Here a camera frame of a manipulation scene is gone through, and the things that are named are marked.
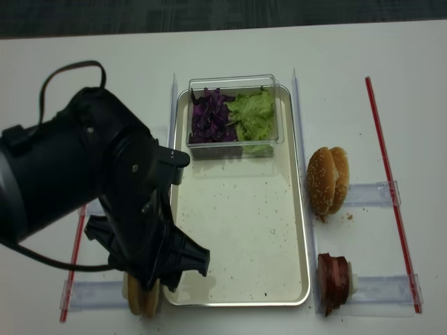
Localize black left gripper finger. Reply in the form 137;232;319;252
167;226;210;276
145;258;182;292

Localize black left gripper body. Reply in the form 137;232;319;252
85;184;175;279

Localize pale bun bottom slice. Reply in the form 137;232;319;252
143;279;160;318

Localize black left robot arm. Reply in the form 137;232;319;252
1;88;206;290

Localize sliced meat patties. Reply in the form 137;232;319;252
318;253;352;317

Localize green lettuce leaves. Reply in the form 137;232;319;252
222;88;275;142

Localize white meat pusher block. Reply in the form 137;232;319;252
348;262;358;299

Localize brown bun bottom slice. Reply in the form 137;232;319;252
127;274;144;315

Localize white bun pusher block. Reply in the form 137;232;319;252
122;272;129;300

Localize left red strip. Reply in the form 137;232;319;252
59;205;87;322

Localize red strip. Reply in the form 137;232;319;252
59;205;87;322
365;76;423;314

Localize metal serving tray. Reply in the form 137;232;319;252
164;87;310;306

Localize left lower clear track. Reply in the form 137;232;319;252
60;281;129;311

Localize shredded purple cabbage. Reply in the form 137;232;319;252
187;88;242;160

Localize clear plastic salad container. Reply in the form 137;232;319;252
186;74;284;160

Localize front sesame bun top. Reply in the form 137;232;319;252
307;147;337;215

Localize sesame bun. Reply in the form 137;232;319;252
307;147;337;215
329;147;350;214

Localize rear sesame bun top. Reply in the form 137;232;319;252
329;147;350;214

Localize right red strip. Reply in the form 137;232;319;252
365;76;423;314

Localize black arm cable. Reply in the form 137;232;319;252
13;60;116;272

